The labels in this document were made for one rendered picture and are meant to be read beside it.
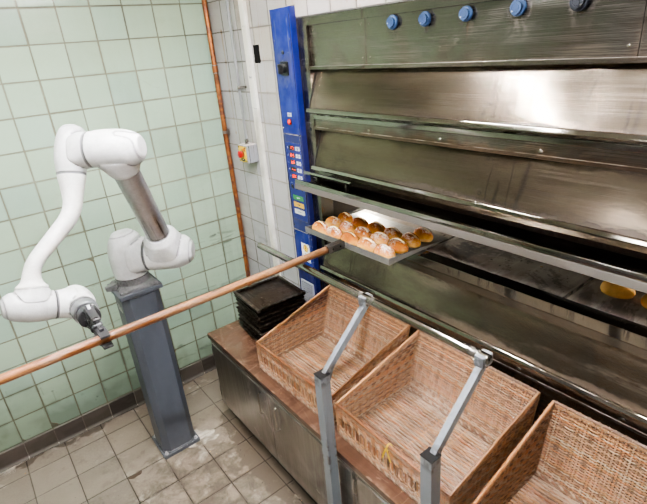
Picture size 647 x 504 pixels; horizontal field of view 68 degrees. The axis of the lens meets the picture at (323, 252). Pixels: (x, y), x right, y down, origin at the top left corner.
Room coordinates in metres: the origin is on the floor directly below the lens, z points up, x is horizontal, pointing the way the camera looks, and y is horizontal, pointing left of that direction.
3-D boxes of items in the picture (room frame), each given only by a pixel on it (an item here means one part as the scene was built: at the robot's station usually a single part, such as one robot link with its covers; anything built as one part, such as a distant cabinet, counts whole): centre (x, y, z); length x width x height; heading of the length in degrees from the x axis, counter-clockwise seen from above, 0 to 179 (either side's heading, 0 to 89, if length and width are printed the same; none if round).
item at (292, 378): (1.83, 0.00, 0.72); 0.56 x 0.49 x 0.28; 37
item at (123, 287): (2.08, 0.94, 1.03); 0.22 x 0.18 x 0.06; 126
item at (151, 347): (2.10, 0.92, 0.50); 0.21 x 0.21 x 1.00; 36
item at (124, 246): (2.09, 0.91, 1.17); 0.18 x 0.16 x 0.22; 88
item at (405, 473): (1.36, -0.35, 0.72); 0.56 x 0.49 x 0.28; 36
